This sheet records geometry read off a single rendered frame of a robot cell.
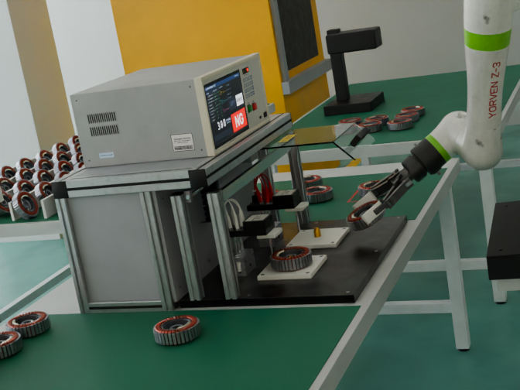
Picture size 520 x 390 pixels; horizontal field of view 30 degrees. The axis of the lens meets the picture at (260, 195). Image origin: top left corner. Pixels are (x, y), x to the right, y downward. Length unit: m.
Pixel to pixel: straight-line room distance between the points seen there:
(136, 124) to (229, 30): 3.74
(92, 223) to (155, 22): 4.00
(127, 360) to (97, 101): 0.72
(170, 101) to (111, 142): 0.22
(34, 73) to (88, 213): 4.02
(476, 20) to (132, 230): 1.01
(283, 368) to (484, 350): 1.87
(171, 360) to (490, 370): 1.73
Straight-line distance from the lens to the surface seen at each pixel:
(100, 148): 2.61
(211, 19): 6.27
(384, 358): 3.84
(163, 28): 6.42
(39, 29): 6.63
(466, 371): 3.67
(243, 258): 2.57
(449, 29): 7.75
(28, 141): 6.49
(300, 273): 2.50
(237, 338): 2.24
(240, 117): 2.64
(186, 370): 2.13
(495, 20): 2.43
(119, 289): 2.56
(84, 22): 8.83
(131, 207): 2.46
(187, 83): 2.45
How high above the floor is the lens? 1.58
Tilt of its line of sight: 14 degrees down
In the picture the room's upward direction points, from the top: 10 degrees counter-clockwise
